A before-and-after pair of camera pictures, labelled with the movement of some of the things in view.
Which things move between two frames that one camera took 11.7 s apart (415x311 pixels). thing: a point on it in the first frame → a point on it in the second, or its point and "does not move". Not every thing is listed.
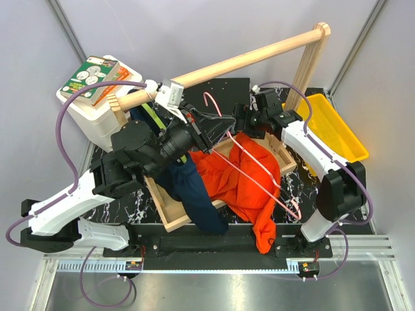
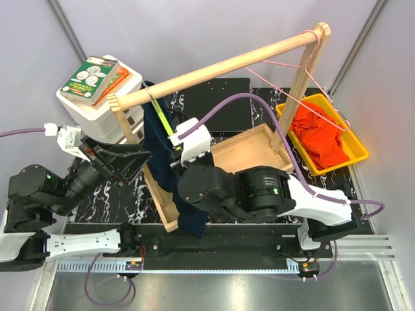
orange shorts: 247,178 → 321,137
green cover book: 94,70 does not move
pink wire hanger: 225,166 → 343,127
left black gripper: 207,129 → 129,163
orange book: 120,75 does not move
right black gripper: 242,111 → 206,157
